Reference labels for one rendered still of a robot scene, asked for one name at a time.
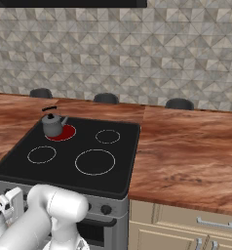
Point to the oven door with dark window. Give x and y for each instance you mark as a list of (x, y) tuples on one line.
[(100, 236)]

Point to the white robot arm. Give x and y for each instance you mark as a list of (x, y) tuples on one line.
[(53, 208)]

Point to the black range hood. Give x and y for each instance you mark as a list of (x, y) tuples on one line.
[(69, 3)]

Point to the beige drawer front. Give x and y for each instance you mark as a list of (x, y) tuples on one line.
[(173, 216)]

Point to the black chair back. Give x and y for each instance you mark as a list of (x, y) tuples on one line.
[(179, 104), (106, 98), (41, 93)]

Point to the black and silver stove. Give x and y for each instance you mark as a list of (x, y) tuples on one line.
[(88, 169)]

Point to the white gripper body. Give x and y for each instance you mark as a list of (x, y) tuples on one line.
[(12, 203)]

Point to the beige cupboard door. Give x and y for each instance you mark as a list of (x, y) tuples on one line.
[(163, 241), (230, 245)]

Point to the black stove knob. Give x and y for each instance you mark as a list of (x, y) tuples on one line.
[(89, 206), (106, 209)]

